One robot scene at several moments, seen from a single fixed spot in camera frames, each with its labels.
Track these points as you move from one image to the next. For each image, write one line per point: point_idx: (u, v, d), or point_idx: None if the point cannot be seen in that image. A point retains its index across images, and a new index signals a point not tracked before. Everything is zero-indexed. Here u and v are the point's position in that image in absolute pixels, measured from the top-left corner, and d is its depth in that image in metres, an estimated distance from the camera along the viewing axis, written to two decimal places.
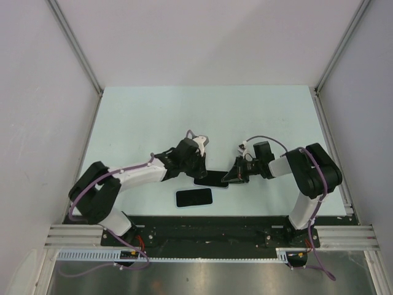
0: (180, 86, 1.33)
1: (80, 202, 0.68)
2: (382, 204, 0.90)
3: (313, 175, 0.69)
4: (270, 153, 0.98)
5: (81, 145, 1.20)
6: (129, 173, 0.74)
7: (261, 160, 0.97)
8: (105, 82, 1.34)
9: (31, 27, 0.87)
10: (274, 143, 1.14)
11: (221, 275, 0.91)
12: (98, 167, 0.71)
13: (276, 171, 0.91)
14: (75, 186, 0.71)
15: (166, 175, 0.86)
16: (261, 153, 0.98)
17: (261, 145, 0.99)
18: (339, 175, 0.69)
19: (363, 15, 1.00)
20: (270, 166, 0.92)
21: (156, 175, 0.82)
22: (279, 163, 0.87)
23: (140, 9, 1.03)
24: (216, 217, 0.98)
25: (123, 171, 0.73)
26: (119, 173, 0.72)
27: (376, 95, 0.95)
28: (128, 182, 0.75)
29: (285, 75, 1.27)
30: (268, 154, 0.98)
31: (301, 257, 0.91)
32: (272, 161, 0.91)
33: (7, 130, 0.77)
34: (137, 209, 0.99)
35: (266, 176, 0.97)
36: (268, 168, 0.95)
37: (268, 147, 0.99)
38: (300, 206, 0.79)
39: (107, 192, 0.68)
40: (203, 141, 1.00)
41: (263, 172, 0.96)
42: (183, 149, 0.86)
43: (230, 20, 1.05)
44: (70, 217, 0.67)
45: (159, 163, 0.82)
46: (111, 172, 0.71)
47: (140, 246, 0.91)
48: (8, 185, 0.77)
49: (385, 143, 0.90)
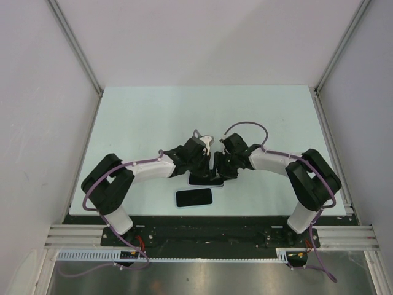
0: (180, 86, 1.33)
1: (94, 192, 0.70)
2: (382, 204, 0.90)
3: (320, 189, 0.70)
4: (241, 142, 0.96)
5: (81, 145, 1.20)
6: (142, 166, 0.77)
7: (234, 152, 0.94)
8: (105, 82, 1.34)
9: (30, 27, 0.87)
10: (258, 129, 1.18)
11: (221, 275, 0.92)
12: (112, 158, 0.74)
13: (260, 165, 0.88)
14: (90, 176, 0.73)
15: (173, 171, 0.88)
16: (231, 145, 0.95)
17: (231, 137, 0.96)
18: (338, 180, 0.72)
19: (363, 15, 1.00)
20: (250, 160, 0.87)
21: (166, 171, 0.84)
22: (264, 160, 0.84)
23: (140, 10, 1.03)
24: (216, 217, 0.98)
25: (136, 165, 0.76)
26: (132, 165, 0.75)
27: (376, 96, 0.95)
28: (139, 176, 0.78)
29: (285, 75, 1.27)
30: (239, 145, 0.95)
31: (301, 257, 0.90)
32: (254, 155, 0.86)
33: (7, 130, 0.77)
34: (137, 209, 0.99)
35: (245, 166, 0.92)
36: (242, 157, 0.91)
37: (237, 137, 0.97)
38: (299, 212, 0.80)
39: (120, 185, 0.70)
40: (209, 141, 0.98)
41: (242, 163, 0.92)
42: (191, 147, 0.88)
43: (230, 21, 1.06)
44: (84, 208, 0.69)
45: (169, 159, 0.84)
46: (124, 164, 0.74)
47: (140, 246, 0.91)
48: (8, 185, 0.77)
49: (385, 144, 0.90)
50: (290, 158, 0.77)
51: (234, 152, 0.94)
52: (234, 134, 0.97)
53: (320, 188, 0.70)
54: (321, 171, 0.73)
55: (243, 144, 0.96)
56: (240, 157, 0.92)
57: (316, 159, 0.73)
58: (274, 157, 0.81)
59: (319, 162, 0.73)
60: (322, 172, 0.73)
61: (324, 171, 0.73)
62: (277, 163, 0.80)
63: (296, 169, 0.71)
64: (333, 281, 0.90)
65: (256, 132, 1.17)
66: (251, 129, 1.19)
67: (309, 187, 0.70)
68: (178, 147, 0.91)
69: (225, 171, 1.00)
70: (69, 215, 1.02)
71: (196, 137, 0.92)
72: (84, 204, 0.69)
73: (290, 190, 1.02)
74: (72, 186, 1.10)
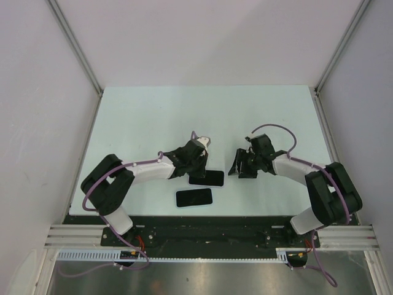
0: (180, 86, 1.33)
1: (94, 193, 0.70)
2: (382, 204, 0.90)
3: (336, 206, 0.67)
4: (268, 145, 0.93)
5: (81, 145, 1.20)
6: (142, 167, 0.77)
7: (260, 153, 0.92)
8: (105, 82, 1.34)
9: (31, 29, 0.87)
10: (274, 128, 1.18)
11: (221, 275, 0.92)
12: (112, 158, 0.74)
13: (280, 171, 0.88)
14: (89, 176, 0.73)
15: (172, 173, 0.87)
16: (259, 146, 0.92)
17: (260, 138, 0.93)
18: (360, 201, 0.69)
19: (363, 15, 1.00)
20: (274, 165, 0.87)
21: (165, 172, 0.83)
22: (287, 165, 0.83)
23: (140, 10, 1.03)
24: (216, 217, 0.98)
25: (136, 165, 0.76)
26: (132, 166, 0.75)
27: (377, 96, 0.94)
28: (139, 177, 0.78)
29: (285, 75, 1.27)
30: (266, 147, 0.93)
31: (301, 257, 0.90)
32: (278, 160, 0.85)
33: (7, 131, 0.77)
34: (137, 209, 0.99)
35: (268, 169, 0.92)
36: (268, 161, 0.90)
37: (266, 139, 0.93)
38: (306, 217, 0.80)
39: (121, 189, 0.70)
40: (206, 141, 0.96)
41: (264, 167, 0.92)
42: (191, 148, 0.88)
43: (230, 21, 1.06)
44: (83, 208, 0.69)
45: (169, 161, 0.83)
46: (124, 165, 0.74)
47: (140, 246, 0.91)
48: (8, 184, 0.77)
49: (385, 144, 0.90)
50: (312, 168, 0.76)
51: (260, 154, 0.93)
52: (263, 135, 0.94)
53: (334, 201, 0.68)
54: (341, 186, 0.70)
55: (271, 147, 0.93)
56: (264, 160, 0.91)
57: (339, 173, 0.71)
58: (296, 163, 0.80)
59: (342, 177, 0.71)
60: (344, 188, 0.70)
61: (344, 186, 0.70)
62: (297, 168, 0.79)
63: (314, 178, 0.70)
64: (333, 285, 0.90)
65: (274, 137, 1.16)
66: (272, 131, 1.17)
67: (325, 198, 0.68)
68: (177, 149, 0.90)
69: (245, 169, 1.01)
70: (69, 215, 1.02)
71: (194, 139, 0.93)
72: (83, 204, 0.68)
73: (291, 191, 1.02)
74: (72, 185, 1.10)
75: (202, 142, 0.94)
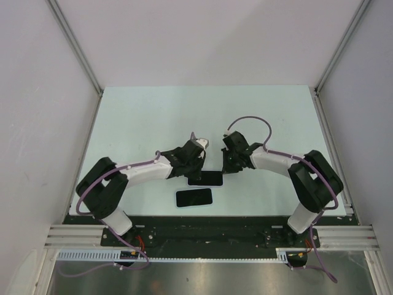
0: (180, 86, 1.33)
1: (88, 197, 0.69)
2: (382, 204, 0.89)
3: (322, 193, 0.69)
4: (242, 141, 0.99)
5: (81, 145, 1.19)
6: (137, 169, 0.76)
7: (236, 149, 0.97)
8: (105, 82, 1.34)
9: (31, 29, 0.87)
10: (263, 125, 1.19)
11: (221, 275, 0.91)
12: (106, 163, 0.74)
13: (259, 165, 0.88)
14: (83, 180, 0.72)
15: (171, 173, 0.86)
16: (233, 142, 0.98)
17: (231, 136, 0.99)
18: (341, 184, 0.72)
19: (363, 15, 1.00)
20: (252, 159, 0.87)
21: (161, 173, 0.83)
22: (265, 160, 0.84)
23: (140, 10, 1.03)
24: (216, 217, 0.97)
25: (130, 168, 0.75)
26: (126, 169, 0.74)
27: (377, 94, 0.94)
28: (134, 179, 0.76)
29: (285, 75, 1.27)
30: (239, 143, 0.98)
31: (301, 257, 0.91)
32: (255, 155, 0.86)
33: (7, 130, 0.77)
34: (137, 209, 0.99)
35: (247, 165, 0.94)
36: (244, 155, 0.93)
37: (238, 135, 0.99)
38: (301, 213, 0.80)
39: (115, 188, 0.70)
40: (205, 143, 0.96)
41: (243, 162, 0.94)
42: (190, 149, 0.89)
43: (230, 21, 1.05)
44: (78, 212, 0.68)
45: (166, 161, 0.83)
46: (118, 168, 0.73)
47: (140, 246, 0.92)
48: (8, 185, 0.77)
49: (385, 144, 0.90)
50: (291, 160, 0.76)
51: (236, 150, 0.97)
52: (235, 133, 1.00)
53: (320, 189, 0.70)
54: (323, 173, 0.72)
55: (244, 142, 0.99)
56: (241, 156, 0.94)
57: (319, 161, 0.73)
58: (274, 156, 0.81)
59: (322, 163, 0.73)
60: (325, 174, 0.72)
61: (326, 172, 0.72)
62: (279, 163, 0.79)
63: (298, 171, 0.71)
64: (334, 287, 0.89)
65: (271, 138, 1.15)
66: (264, 129, 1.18)
67: (311, 189, 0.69)
68: (176, 148, 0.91)
69: (228, 169, 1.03)
70: (69, 215, 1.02)
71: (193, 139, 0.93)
72: (77, 209, 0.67)
73: (290, 190, 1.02)
74: (71, 185, 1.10)
75: (201, 144, 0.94)
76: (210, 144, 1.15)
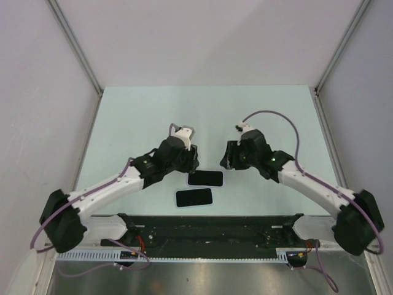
0: (180, 86, 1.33)
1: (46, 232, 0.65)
2: (383, 204, 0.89)
3: (366, 237, 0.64)
4: (265, 145, 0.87)
5: (81, 145, 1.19)
6: (93, 197, 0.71)
7: (257, 155, 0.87)
8: (105, 82, 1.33)
9: (31, 29, 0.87)
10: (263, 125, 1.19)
11: (221, 275, 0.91)
12: (59, 196, 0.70)
13: (287, 184, 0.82)
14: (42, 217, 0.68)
15: (145, 181, 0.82)
16: (255, 147, 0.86)
17: (255, 139, 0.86)
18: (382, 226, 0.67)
19: (363, 14, 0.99)
20: (281, 177, 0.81)
21: (131, 187, 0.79)
22: (301, 184, 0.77)
23: (140, 10, 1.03)
24: (216, 217, 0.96)
25: (84, 198, 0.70)
26: (80, 200, 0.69)
27: (377, 94, 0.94)
28: (95, 206, 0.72)
29: (285, 75, 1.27)
30: (262, 147, 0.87)
31: (301, 257, 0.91)
32: (287, 174, 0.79)
33: (7, 130, 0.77)
34: (136, 209, 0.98)
35: (269, 176, 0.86)
36: (268, 166, 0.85)
37: (262, 138, 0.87)
38: (320, 232, 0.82)
39: (71, 223, 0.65)
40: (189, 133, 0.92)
41: (266, 173, 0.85)
42: (166, 153, 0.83)
43: (230, 21, 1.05)
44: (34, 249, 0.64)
45: (132, 175, 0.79)
46: (70, 201, 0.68)
47: (140, 246, 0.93)
48: (8, 184, 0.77)
49: (386, 144, 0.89)
50: (339, 197, 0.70)
51: (257, 156, 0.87)
52: (258, 134, 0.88)
53: (365, 233, 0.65)
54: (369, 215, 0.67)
55: (268, 147, 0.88)
56: (264, 166, 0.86)
57: (369, 203, 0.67)
58: (315, 185, 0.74)
59: (371, 206, 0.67)
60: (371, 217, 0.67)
61: (373, 215, 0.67)
62: (322, 195, 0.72)
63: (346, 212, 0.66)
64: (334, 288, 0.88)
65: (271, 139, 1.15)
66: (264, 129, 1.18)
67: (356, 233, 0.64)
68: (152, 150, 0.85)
69: (236, 165, 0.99)
70: None
71: (169, 137, 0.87)
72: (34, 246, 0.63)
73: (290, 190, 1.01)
74: (71, 186, 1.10)
75: (183, 137, 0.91)
76: (210, 144, 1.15)
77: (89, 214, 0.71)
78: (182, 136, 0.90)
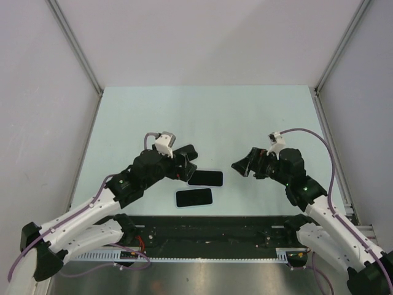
0: (180, 85, 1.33)
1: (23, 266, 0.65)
2: (383, 204, 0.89)
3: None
4: (303, 171, 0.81)
5: (81, 145, 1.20)
6: (64, 228, 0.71)
7: (291, 178, 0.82)
8: (104, 82, 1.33)
9: (31, 29, 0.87)
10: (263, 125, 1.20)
11: (221, 275, 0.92)
12: (31, 229, 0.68)
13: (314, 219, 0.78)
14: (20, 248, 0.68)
15: (123, 201, 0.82)
16: (291, 171, 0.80)
17: (293, 162, 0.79)
18: None
19: (364, 13, 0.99)
20: (309, 209, 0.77)
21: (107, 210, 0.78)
22: (328, 224, 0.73)
23: (140, 10, 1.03)
24: (216, 217, 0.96)
25: (55, 230, 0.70)
26: (50, 233, 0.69)
27: (379, 94, 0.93)
28: (67, 236, 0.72)
29: (285, 75, 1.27)
30: (299, 172, 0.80)
31: (301, 257, 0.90)
32: (315, 209, 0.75)
33: (7, 130, 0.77)
34: (136, 210, 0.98)
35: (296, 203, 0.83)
36: (299, 194, 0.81)
37: (301, 163, 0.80)
38: (323, 251, 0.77)
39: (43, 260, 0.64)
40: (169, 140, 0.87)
41: (294, 199, 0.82)
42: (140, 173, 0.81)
43: (229, 21, 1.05)
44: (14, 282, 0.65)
45: (107, 198, 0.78)
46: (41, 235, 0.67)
47: (140, 246, 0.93)
48: (8, 185, 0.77)
49: (387, 144, 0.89)
50: (366, 252, 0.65)
51: (291, 180, 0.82)
52: (298, 158, 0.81)
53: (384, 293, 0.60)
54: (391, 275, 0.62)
55: (304, 171, 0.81)
56: (296, 192, 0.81)
57: None
58: (344, 232, 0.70)
59: None
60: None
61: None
62: (348, 245, 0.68)
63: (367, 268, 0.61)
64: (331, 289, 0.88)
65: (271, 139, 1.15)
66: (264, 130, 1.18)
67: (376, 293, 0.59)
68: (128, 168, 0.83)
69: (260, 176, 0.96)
70: None
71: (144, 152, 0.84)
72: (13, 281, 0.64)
73: None
74: (72, 186, 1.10)
75: (163, 146, 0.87)
76: (210, 144, 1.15)
77: (62, 244, 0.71)
78: (163, 145, 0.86)
